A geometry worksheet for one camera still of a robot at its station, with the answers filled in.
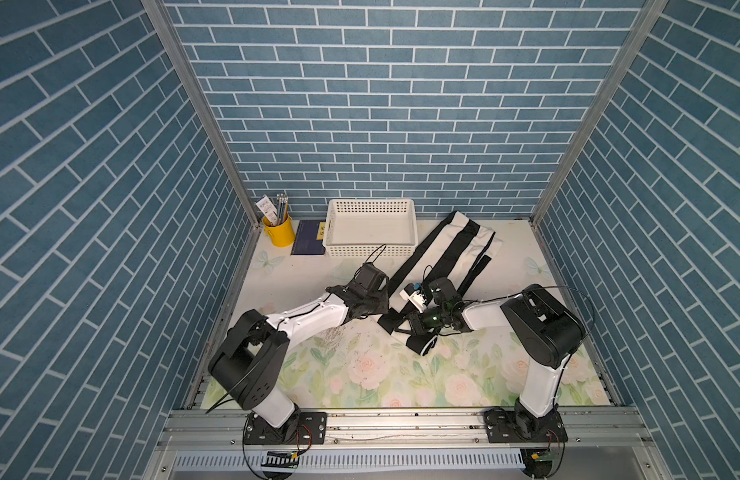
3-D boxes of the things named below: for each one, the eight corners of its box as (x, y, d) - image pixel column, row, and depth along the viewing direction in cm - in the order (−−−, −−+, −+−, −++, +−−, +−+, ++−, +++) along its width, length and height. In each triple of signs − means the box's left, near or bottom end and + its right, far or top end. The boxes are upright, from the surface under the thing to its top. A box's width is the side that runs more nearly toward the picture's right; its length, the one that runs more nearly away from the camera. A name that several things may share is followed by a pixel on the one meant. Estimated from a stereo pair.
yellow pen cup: (267, 247, 113) (258, 229, 105) (271, 233, 118) (264, 214, 110) (292, 247, 113) (285, 229, 105) (296, 233, 118) (289, 214, 110)
